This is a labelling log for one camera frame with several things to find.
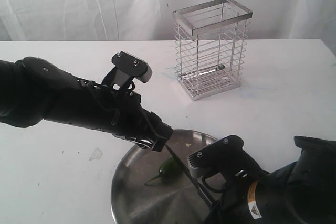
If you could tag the round steel plate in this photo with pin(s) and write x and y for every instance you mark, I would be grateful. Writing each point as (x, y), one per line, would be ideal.
(138, 198)

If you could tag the white backdrop curtain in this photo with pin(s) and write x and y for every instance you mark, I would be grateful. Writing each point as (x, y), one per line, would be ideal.
(23, 20)

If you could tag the green vegetable piece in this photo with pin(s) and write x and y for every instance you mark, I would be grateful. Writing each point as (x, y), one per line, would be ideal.
(169, 169)

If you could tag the clear tape piece lower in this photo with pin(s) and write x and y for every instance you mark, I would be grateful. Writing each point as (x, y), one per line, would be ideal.
(96, 154)

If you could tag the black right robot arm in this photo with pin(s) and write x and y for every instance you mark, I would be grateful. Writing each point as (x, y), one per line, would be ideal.
(300, 192)

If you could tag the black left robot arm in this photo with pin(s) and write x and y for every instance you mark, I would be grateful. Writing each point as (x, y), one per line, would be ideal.
(33, 89)

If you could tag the black handled knife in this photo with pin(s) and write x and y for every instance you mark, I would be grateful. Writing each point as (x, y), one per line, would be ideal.
(201, 190)

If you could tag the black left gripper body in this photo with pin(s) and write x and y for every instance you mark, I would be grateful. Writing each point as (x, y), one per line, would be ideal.
(121, 112)

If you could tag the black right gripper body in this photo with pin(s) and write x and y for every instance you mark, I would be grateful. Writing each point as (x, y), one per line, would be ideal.
(238, 203)

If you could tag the wire metal utensil rack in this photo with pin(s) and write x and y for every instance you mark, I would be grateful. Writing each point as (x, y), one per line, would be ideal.
(210, 45)

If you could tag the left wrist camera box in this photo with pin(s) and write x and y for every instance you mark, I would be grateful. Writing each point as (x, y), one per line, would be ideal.
(129, 66)

